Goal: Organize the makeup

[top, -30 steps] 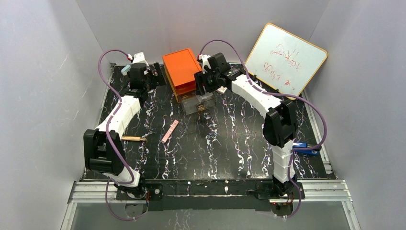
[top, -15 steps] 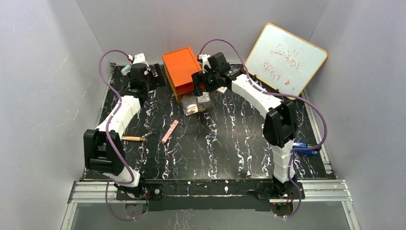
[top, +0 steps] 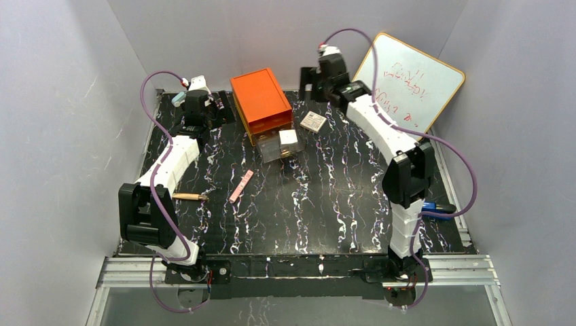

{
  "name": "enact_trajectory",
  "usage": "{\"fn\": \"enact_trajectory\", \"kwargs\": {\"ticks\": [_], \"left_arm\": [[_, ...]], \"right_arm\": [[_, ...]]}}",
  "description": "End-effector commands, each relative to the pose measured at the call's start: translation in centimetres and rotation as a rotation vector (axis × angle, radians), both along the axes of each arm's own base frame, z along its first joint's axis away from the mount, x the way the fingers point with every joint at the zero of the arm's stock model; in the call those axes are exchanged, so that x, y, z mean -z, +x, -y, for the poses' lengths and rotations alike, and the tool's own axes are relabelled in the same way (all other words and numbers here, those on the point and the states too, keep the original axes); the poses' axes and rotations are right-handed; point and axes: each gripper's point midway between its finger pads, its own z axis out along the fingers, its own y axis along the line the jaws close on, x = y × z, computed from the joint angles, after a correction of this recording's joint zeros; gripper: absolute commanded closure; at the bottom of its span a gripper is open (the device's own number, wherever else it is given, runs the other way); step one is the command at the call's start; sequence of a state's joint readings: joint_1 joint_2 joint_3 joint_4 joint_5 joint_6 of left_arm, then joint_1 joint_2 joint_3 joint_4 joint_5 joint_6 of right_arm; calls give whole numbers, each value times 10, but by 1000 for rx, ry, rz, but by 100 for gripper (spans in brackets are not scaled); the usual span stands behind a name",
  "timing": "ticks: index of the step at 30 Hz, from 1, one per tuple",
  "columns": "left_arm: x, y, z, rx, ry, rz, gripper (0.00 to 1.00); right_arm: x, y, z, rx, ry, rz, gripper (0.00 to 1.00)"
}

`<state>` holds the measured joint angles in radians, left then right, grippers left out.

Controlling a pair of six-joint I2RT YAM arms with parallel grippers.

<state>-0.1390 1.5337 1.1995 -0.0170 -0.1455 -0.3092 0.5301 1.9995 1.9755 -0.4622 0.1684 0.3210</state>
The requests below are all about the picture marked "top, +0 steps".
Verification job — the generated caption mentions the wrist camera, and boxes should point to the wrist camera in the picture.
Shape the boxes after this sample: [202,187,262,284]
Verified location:
[187,75,211,93]
[318,44,341,58]

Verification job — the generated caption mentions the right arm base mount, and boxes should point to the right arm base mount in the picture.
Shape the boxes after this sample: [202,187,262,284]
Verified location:
[358,256,434,285]

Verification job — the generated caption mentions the yellow framed whiteboard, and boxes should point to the yellow framed whiteboard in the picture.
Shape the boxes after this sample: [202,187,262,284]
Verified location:
[353,33,465,132]

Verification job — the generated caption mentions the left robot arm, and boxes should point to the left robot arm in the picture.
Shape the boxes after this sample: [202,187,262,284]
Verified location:
[118,89,234,266]

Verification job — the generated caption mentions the orange drawer organizer box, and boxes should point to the orange drawer organizer box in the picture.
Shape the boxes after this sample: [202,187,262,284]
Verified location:
[230,68,293,146]

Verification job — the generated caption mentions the purple cable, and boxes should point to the purple cable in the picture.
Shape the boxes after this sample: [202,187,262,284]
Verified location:
[321,28,479,310]
[139,70,213,314]

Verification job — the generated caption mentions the clear plastic drawer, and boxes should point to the clear plastic drawer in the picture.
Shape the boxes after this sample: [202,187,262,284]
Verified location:
[257,129,305,163]

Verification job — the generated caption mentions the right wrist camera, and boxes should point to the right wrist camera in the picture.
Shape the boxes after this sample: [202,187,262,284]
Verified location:
[318,44,341,58]

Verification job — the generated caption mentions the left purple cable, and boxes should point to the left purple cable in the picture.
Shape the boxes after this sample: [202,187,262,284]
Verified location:
[139,70,213,314]

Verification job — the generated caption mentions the aluminium rail frame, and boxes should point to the aluminium rail frame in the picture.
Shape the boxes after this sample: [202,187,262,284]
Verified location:
[87,254,511,325]

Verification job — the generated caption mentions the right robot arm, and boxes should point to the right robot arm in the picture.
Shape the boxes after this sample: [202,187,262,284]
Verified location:
[299,51,434,266]

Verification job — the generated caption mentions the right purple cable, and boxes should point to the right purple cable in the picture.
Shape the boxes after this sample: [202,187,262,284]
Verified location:
[321,28,479,310]

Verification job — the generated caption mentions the white cube box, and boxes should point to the white cube box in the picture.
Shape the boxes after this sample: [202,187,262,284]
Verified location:
[278,129,299,151]

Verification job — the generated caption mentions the blue black stapler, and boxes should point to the blue black stapler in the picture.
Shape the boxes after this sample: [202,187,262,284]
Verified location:
[422,202,456,220]

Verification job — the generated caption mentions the pink lipstick box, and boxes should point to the pink lipstick box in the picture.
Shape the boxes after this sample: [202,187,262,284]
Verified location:
[229,170,253,204]

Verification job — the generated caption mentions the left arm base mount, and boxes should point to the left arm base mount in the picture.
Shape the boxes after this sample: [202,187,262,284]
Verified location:
[162,256,232,285]

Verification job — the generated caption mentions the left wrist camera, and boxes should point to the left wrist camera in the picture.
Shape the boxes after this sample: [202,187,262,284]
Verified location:
[187,75,211,93]

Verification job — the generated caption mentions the white printed box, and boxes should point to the white printed box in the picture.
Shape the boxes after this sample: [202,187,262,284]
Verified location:
[300,111,327,133]

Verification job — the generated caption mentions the wooden makeup brush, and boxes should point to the wooden makeup brush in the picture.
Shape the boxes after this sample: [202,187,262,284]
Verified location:
[172,193,208,201]

